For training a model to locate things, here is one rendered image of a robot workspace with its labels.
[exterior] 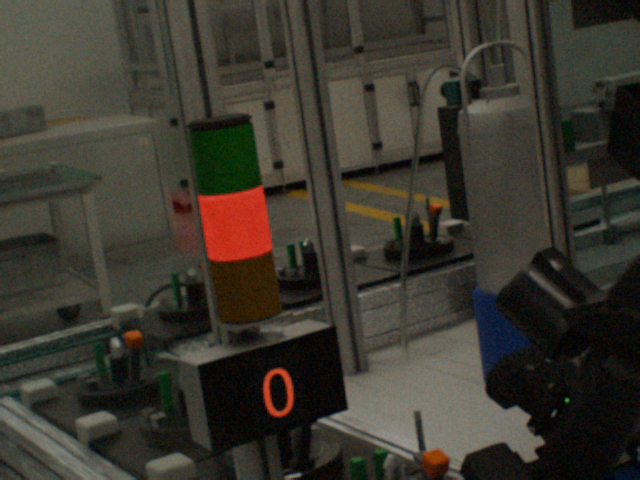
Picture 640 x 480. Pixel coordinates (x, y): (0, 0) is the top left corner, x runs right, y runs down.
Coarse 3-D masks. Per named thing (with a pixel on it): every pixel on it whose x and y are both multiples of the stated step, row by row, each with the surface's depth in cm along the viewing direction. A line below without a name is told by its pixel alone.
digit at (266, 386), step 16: (272, 352) 100; (288, 352) 100; (256, 368) 99; (272, 368) 100; (288, 368) 101; (256, 384) 99; (272, 384) 100; (288, 384) 101; (256, 400) 99; (272, 400) 100; (288, 400) 101; (304, 400) 102; (256, 416) 100; (272, 416) 100; (288, 416) 101; (304, 416) 102; (256, 432) 100
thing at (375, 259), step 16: (432, 208) 248; (400, 224) 259; (416, 224) 255; (432, 224) 250; (400, 240) 253; (416, 240) 255; (432, 240) 251; (448, 240) 254; (464, 240) 262; (368, 256) 260; (384, 256) 257; (400, 256) 252; (416, 256) 250; (432, 256) 251; (448, 256) 249; (464, 256) 248; (400, 272) 242; (416, 272) 243
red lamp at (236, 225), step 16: (240, 192) 98; (256, 192) 98; (208, 208) 98; (224, 208) 97; (240, 208) 98; (256, 208) 98; (208, 224) 99; (224, 224) 98; (240, 224) 98; (256, 224) 98; (208, 240) 99; (224, 240) 98; (240, 240) 98; (256, 240) 98; (224, 256) 98; (240, 256) 98
